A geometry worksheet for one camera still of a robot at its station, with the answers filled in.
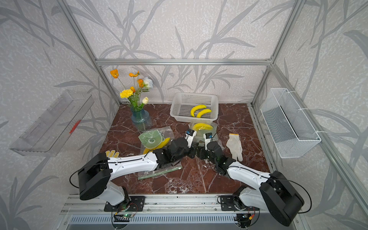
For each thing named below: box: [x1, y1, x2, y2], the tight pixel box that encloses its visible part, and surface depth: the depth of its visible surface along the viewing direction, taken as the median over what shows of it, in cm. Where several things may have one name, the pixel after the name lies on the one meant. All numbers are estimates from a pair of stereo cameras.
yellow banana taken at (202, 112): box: [196, 108, 212, 118], surface depth 117 cm
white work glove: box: [226, 133, 243, 162], surface depth 96 cm
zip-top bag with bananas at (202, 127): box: [188, 121, 219, 145], surface depth 101 cm
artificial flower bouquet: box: [110, 69, 154, 112], surface depth 93 cm
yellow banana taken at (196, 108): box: [190, 104, 207, 117], surface depth 118 cm
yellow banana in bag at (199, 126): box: [192, 123, 214, 131], surface depth 101 cm
